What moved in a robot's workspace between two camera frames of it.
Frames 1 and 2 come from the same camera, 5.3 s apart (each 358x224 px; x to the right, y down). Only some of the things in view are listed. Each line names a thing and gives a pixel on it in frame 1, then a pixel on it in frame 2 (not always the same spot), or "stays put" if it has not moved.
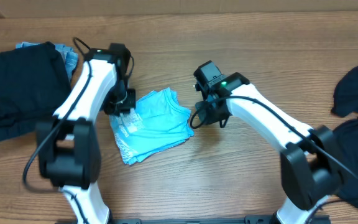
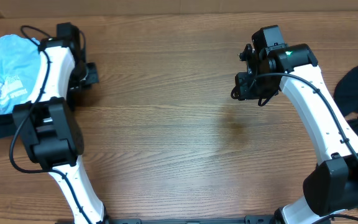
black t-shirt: (356, 93) stays put
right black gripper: (212, 114) → (245, 84)
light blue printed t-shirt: (158, 121) → (10, 74)
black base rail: (249, 219) stays put
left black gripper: (132, 104) → (94, 77)
